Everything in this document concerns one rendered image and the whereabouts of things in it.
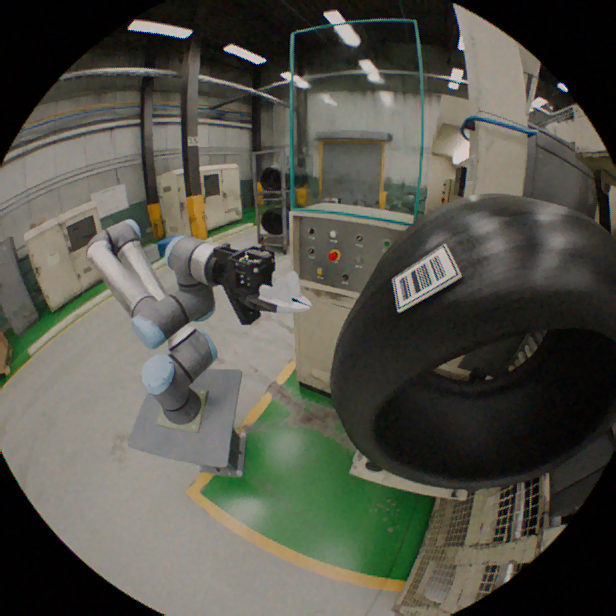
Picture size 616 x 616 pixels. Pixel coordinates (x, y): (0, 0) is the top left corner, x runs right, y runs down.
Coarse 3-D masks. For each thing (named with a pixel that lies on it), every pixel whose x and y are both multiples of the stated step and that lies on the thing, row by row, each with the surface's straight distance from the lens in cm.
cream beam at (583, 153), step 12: (576, 108) 73; (576, 120) 72; (588, 120) 68; (576, 132) 71; (588, 132) 67; (576, 144) 70; (588, 144) 66; (600, 144) 62; (576, 156) 69; (588, 156) 65; (600, 156) 62; (612, 168) 66
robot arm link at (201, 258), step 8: (200, 248) 48; (208, 248) 46; (192, 256) 48; (200, 256) 46; (208, 256) 45; (192, 264) 47; (200, 264) 45; (208, 264) 45; (192, 272) 48; (200, 272) 46; (200, 280) 48; (208, 280) 47
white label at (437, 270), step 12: (432, 252) 20; (444, 252) 19; (420, 264) 20; (432, 264) 19; (444, 264) 18; (396, 276) 21; (408, 276) 20; (420, 276) 19; (432, 276) 18; (444, 276) 18; (456, 276) 17; (396, 288) 20; (408, 288) 19; (420, 288) 18; (432, 288) 18; (396, 300) 19; (408, 300) 18; (420, 300) 18
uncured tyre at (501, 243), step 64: (384, 256) 35; (512, 256) 20; (576, 256) 22; (384, 320) 21; (448, 320) 19; (512, 320) 20; (576, 320) 23; (384, 384) 25; (448, 384) 66; (512, 384) 70; (576, 384) 64; (384, 448) 42; (448, 448) 65; (512, 448) 66; (576, 448) 51
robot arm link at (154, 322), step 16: (96, 240) 97; (96, 256) 89; (112, 256) 84; (112, 272) 74; (128, 272) 73; (112, 288) 71; (128, 288) 64; (144, 288) 64; (128, 304) 61; (144, 304) 57; (160, 304) 55; (176, 304) 55; (144, 320) 53; (160, 320) 53; (176, 320) 54; (144, 336) 53; (160, 336) 53
